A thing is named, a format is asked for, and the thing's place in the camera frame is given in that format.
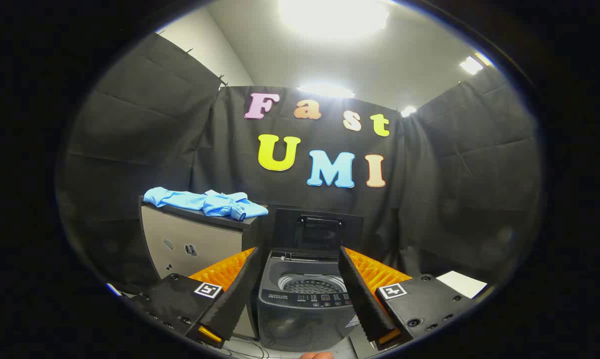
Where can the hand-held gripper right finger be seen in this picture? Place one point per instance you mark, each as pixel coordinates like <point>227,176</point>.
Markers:
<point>362,299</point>

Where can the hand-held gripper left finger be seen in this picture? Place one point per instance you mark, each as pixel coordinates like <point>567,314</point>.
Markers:
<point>240,291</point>

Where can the dark grey washing machine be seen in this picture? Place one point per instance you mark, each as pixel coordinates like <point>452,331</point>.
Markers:
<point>300,319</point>

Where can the light blue polo shirt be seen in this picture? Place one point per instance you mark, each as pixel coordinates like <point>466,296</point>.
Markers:
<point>210,202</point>

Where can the grey cabinet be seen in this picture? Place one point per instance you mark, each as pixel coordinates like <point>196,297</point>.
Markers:
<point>200,239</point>

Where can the white paper sheet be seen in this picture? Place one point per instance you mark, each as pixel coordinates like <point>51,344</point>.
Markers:
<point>462,283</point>

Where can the ceiling light panel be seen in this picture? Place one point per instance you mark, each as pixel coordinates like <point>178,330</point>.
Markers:
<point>408,111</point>
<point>326,91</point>
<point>332,15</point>
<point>472,65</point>

